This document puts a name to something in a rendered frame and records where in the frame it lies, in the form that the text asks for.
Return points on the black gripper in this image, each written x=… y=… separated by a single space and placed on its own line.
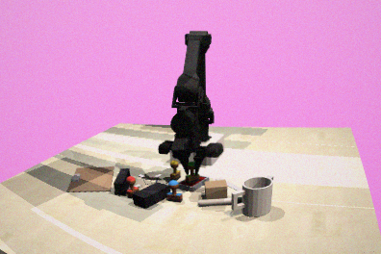
x=213 y=150

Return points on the grey mug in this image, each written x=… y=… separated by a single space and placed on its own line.
x=255 y=195

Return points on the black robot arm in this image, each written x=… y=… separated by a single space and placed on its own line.
x=193 y=106

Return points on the red-handled rubber stamp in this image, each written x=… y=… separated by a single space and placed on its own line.
x=131 y=181

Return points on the rubber stamp with blue knob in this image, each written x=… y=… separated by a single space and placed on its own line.
x=173 y=196

